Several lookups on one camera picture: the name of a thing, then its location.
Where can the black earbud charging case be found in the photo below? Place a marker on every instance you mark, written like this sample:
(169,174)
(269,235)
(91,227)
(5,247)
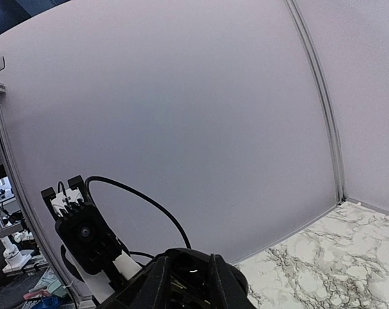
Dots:
(189,278)

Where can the left aluminium corner post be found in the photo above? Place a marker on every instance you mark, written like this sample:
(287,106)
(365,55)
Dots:
(320,83)

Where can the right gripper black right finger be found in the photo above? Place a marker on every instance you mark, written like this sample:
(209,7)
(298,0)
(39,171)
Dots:
(228,286)

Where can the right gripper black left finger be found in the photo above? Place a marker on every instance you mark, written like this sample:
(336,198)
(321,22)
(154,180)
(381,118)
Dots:
(149,289)

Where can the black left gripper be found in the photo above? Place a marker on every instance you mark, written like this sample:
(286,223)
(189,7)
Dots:
(99,284)

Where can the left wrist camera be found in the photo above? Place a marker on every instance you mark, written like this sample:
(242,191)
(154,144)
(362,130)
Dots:
(81,227)

